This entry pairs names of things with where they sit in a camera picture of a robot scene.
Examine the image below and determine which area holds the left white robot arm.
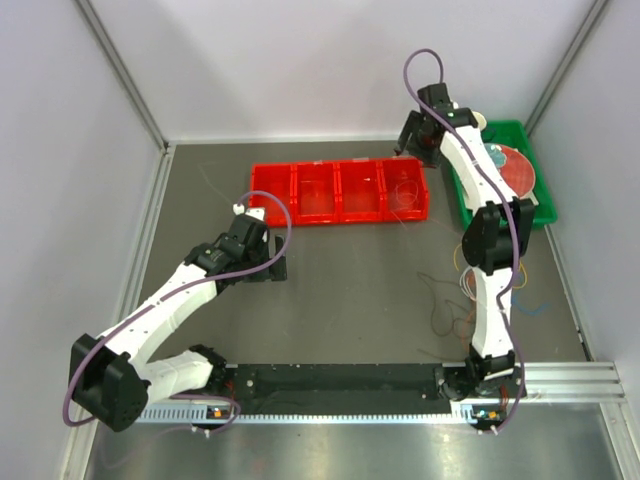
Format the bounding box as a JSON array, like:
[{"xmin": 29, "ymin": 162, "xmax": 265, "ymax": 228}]
[{"xmin": 62, "ymin": 207, "xmax": 292, "ymax": 432}]

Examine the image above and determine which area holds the green plastic tray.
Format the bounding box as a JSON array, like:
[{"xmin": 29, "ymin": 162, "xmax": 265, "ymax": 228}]
[{"xmin": 481, "ymin": 120, "xmax": 557, "ymax": 229}]

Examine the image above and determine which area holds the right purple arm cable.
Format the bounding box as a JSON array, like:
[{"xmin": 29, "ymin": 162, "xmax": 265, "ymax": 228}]
[{"xmin": 403, "ymin": 48, "xmax": 527, "ymax": 435}]

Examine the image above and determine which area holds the slotted grey cable duct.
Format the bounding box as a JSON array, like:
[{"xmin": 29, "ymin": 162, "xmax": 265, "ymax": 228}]
[{"xmin": 136, "ymin": 400, "xmax": 477, "ymax": 427}]

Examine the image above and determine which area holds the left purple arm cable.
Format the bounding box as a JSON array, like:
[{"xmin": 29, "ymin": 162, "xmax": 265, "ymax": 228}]
[{"xmin": 60, "ymin": 190, "xmax": 294, "ymax": 441}]

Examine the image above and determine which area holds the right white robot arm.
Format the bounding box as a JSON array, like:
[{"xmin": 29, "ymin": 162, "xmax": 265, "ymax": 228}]
[{"xmin": 395, "ymin": 83, "xmax": 535, "ymax": 397}]

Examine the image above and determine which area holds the dark green paper cup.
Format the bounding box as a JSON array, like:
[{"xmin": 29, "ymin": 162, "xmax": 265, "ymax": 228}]
[{"xmin": 472, "ymin": 111, "xmax": 489, "ymax": 133}]

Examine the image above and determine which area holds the blue patterned plate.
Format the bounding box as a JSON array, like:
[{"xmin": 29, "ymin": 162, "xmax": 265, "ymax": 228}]
[{"xmin": 484, "ymin": 143, "xmax": 507, "ymax": 169}]

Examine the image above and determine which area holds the white cable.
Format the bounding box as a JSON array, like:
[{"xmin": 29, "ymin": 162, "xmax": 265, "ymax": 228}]
[{"xmin": 459, "ymin": 267, "xmax": 481, "ymax": 304}]

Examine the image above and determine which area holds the red bin far left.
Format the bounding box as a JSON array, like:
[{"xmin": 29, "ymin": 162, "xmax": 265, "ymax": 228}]
[{"xmin": 249, "ymin": 164, "xmax": 293, "ymax": 227}]

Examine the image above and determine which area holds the red round plate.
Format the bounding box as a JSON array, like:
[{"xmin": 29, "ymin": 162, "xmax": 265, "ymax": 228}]
[{"xmin": 496, "ymin": 144, "xmax": 536, "ymax": 198}]

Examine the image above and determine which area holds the clear thin cable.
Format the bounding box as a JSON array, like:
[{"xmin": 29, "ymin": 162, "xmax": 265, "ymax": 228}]
[{"xmin": 390, "ymin": 179, "xmax": 420, "ymax": 226}]

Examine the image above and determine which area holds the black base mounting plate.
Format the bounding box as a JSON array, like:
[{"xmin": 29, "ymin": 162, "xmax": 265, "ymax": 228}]
[{"xmin": 219, "ymin": 362, "xmax": 476, "ymax": 415}]

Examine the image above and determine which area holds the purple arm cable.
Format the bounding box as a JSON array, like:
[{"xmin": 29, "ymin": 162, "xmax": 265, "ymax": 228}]
[
  {"xmin": 403, "ymin": 48, "xmax": 527, "ymax": 435},
  {"xmin": 60, "ymin": 190, "xmax": 294, "ymax": 441}
]

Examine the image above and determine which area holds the white square board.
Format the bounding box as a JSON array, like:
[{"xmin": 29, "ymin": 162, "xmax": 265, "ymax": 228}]
[{"xmin": 462, "ymin": 191, "xmax": 539, "ymax": 210}]

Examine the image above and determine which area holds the blue cable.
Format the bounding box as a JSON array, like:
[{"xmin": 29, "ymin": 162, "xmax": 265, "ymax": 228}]
[{"xmin": 512, "ymin": 294, "xmax": 551, "ymax": 317}]

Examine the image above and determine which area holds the orange cable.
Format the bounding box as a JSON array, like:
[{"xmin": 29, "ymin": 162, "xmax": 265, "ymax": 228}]
[{"xmin": 452, "ymin": 304, "xmax": 479, "ymax": 351}]

